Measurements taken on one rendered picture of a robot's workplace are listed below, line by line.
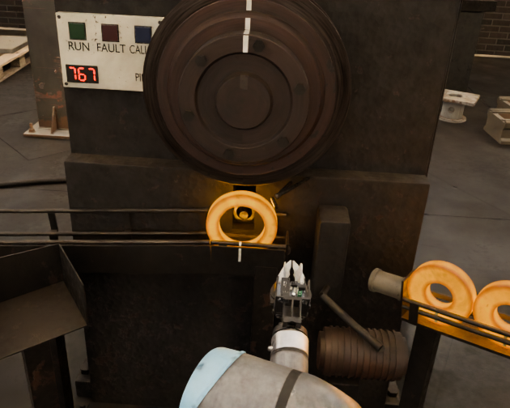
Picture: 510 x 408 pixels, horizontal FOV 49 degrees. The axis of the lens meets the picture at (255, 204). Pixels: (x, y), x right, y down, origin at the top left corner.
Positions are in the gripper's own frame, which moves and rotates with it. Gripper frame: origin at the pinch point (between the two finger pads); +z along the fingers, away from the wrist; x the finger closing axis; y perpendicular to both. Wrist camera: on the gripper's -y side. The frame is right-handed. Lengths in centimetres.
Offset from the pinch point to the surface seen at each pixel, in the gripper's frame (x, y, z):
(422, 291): -31.3, -4.3, -0.4
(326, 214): -8.5, -0.3, 18.5
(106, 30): 49, 35, 40
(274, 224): 4.6, -3.6, 16.5
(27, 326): 60, -13, -14
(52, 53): 160, -101, 249
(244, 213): 12.9, -8.3, 24.2
